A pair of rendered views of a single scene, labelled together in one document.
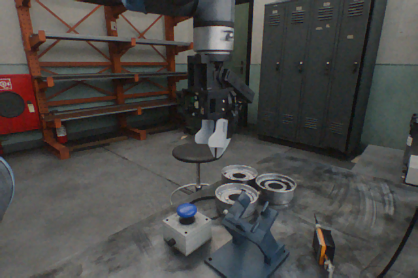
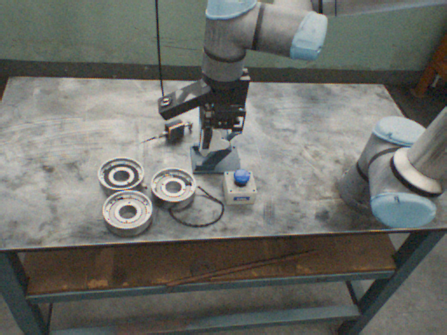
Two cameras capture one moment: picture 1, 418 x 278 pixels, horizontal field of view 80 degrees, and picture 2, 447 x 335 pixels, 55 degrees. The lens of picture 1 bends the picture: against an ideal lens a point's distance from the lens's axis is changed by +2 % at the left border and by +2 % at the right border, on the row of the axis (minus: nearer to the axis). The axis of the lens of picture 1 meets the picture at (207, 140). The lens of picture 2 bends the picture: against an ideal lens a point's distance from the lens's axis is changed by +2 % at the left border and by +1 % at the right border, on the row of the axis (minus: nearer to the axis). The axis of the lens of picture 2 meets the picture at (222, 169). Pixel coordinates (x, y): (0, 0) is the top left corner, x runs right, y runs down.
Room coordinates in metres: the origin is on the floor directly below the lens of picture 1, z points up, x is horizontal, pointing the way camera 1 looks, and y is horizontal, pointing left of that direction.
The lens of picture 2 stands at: (1.04, 0.36, 1.59)
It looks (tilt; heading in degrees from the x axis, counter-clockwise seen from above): 46 degrees down; 211
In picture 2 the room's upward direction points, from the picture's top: 10 degrees clockwise
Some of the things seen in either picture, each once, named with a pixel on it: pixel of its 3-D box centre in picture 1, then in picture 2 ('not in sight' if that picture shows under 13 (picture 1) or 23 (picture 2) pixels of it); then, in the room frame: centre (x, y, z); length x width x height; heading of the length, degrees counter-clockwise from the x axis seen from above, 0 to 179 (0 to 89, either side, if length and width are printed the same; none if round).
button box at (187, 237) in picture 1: (185, 230); (241, 188); (0.42, 0.04, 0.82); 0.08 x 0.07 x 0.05; 136
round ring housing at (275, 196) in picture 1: (275, 188); (121, 178); (0.60, -0.18, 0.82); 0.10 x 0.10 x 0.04
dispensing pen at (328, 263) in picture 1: (322, 237); (166, 132); (0.41, -0.22, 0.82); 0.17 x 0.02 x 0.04; 166
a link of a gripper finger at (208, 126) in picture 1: (206, 137); (215, 144); (0.51, 0.00, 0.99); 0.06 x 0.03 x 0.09; 136
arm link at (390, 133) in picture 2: not in sight; (394, 149); (0.19, 0.29, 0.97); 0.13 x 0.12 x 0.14; 28
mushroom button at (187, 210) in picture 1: (187, 217); (240, 181); (0.43, 0.04, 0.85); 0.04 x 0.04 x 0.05
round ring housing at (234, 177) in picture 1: (239, 178); (127, 214); (0.66, -0.09, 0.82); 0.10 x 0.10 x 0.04
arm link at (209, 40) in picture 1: (214, 42); (223, 61); (0.50, -0.01, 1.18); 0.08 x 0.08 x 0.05
